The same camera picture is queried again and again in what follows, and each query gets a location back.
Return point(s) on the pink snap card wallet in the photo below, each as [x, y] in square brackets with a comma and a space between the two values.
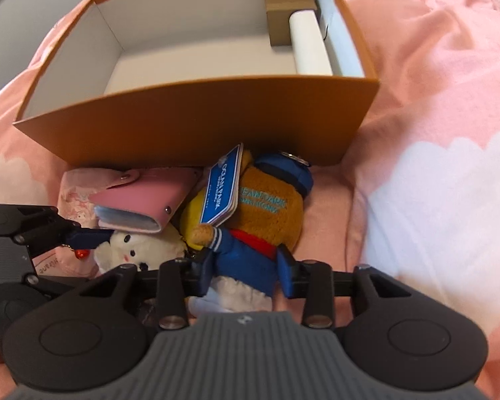
[150, 196]

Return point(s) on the blue paper hang tag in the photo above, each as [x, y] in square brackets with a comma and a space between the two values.
[221, 191]

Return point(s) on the white cylinder tube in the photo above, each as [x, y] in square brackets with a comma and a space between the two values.
[310, 46]

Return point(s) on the orange cardboard box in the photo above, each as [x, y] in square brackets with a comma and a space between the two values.
[191, 127]

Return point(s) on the small gold gift box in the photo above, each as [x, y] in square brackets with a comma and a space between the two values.
[279, 23]

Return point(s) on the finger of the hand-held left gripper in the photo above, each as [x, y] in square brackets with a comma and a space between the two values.
[58, 284]
[87, 237]

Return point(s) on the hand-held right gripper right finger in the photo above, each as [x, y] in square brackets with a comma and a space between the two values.
[286, 277]

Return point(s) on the pink printed pouch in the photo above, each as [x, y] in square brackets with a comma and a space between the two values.
[77, 191]

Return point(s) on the brown plush bear blue outfit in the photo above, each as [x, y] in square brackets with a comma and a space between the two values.
[266, 216]

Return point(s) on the white plush toy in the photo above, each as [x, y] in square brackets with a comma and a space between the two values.
[137, 250]

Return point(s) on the metal keyring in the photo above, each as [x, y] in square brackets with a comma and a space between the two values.
[296, 157]

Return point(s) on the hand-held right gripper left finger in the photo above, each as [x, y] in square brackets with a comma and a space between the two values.
[205, 267]

